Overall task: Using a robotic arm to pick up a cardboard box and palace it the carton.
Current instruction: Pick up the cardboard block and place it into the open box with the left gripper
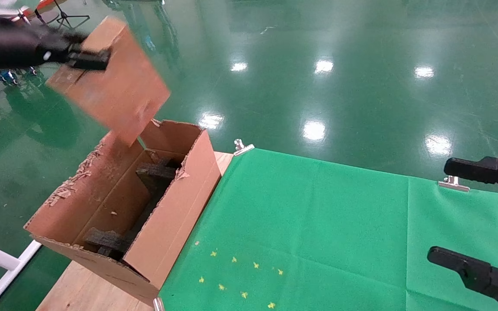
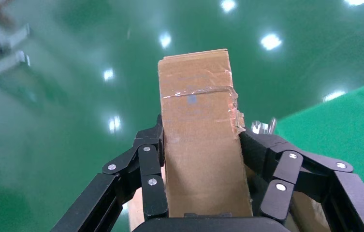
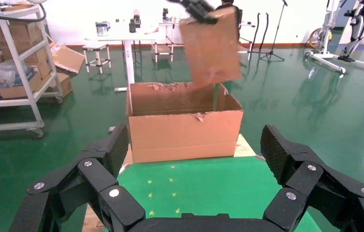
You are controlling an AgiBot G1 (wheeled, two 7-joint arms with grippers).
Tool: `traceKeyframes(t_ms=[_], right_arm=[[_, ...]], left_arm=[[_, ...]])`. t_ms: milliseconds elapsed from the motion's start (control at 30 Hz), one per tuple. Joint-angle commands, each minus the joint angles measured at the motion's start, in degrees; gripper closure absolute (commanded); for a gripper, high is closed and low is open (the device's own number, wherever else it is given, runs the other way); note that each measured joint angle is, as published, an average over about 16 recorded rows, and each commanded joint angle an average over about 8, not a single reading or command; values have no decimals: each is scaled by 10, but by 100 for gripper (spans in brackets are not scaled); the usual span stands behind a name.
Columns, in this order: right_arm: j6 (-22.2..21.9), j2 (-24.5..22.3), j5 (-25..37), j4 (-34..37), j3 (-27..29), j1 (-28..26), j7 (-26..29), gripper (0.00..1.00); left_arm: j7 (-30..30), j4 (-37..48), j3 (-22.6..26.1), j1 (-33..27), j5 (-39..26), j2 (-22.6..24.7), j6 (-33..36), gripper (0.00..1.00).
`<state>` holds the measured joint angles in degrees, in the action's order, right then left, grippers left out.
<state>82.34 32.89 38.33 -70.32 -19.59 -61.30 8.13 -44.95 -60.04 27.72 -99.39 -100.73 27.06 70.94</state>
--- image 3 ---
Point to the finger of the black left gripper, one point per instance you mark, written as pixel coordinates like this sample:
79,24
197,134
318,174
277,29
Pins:
201,11

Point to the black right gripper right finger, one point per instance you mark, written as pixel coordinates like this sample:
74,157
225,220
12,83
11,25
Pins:
310,182

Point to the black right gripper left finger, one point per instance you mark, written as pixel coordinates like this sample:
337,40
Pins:
89,179

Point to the brown cardboard piece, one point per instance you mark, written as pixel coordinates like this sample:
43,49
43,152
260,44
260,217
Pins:
212,48

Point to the cardboard box with print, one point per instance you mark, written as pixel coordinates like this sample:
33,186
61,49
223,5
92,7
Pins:
61,85

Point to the large open brown carton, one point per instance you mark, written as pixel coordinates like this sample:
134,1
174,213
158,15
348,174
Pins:
181,137

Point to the low cardboard box on shelf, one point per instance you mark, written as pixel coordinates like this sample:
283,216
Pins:
18,91

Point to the flattened leaning cardboard sheet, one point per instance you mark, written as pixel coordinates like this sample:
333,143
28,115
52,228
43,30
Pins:
68,59

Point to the large cardboard box on shelf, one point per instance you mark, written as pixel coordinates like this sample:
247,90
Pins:
24,35

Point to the flat brown box lid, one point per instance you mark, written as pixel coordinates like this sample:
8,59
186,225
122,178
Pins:
16,7

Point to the person in black clothes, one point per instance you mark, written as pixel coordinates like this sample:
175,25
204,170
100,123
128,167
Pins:
228,4

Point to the small black device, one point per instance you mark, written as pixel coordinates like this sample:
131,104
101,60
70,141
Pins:
165,13

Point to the tall black bottle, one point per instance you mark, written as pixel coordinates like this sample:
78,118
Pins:
137,19

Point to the black pole stand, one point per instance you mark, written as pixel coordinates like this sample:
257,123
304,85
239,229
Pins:
267,28

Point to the short black bottle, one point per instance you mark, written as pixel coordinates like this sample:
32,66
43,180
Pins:
132,26

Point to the black tripod stand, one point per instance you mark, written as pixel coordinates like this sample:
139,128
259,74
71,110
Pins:
273,55

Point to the white desk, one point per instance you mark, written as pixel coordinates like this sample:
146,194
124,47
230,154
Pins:
130,64

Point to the metal paint can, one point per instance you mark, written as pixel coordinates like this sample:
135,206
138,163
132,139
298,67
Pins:
102,29

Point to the white shelf cart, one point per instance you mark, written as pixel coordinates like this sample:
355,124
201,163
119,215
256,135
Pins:
15,101

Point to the green table cloth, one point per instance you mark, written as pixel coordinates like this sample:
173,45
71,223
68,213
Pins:
201,185

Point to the small white stool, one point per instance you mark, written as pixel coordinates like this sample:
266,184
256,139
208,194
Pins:
95,46

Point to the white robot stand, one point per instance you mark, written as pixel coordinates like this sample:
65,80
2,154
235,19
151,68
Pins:
327,19

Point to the clear plastic bag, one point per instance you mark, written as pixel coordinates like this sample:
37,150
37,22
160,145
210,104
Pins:
5,73

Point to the white frame workbench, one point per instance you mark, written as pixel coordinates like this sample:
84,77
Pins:
170,22

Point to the white tube frame table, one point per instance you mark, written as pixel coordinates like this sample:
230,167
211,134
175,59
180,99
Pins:
244,48

